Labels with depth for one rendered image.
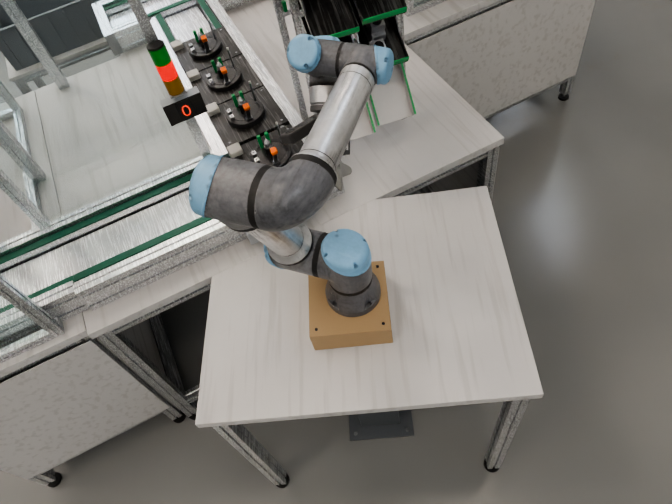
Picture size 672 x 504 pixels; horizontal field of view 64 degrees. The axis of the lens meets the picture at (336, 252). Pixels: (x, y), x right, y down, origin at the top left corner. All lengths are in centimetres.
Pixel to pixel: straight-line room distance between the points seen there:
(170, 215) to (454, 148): 99
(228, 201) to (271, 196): 8
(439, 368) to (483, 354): 12
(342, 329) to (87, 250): 91
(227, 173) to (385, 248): 81
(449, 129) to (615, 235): 119
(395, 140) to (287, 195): 110
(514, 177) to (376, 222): 143
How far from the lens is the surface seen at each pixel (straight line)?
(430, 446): 229
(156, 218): 188
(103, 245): 190
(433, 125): 201
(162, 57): 164
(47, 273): 194
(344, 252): 128
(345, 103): 106
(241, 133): 196
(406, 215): 173
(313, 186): 93
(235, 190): 93
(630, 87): 367
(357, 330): 143
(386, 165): 188
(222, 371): 156
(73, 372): 199
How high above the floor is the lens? 221
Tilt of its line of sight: 54 degrees down
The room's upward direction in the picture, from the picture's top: 14 degrees counter-clockwise
